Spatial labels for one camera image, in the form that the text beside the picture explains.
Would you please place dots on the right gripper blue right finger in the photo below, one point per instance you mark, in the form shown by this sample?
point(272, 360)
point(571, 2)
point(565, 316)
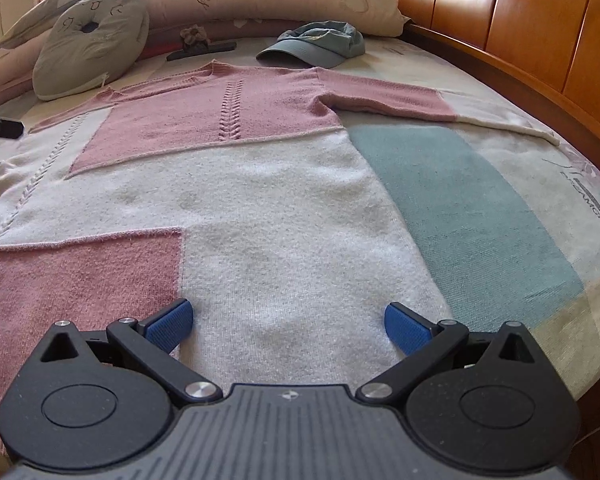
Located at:
point(427, 347)

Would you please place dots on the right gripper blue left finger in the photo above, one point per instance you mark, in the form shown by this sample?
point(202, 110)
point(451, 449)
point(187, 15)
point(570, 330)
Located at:
point(145, 346)

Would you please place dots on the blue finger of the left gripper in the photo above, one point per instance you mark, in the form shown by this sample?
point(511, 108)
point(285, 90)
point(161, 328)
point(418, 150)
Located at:
point(2, 127)

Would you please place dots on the pink and white sweater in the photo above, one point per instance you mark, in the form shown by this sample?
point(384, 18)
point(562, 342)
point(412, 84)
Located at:
point(277, 231)

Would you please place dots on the grey cat face cushion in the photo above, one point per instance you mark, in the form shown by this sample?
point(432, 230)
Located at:
point(92, 43)

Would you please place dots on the black phone with flower holder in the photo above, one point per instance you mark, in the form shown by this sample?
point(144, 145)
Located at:
point(195, 41)

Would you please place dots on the pink floral folded quilt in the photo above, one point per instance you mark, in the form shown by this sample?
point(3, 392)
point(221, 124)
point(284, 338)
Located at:
point(222, 19)

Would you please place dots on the blue baseball cap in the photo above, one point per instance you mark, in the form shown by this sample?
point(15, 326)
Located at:
point(325, 44)

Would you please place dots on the wooden headboard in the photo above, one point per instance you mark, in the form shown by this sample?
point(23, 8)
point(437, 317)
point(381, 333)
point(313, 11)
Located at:
point(544, 55)

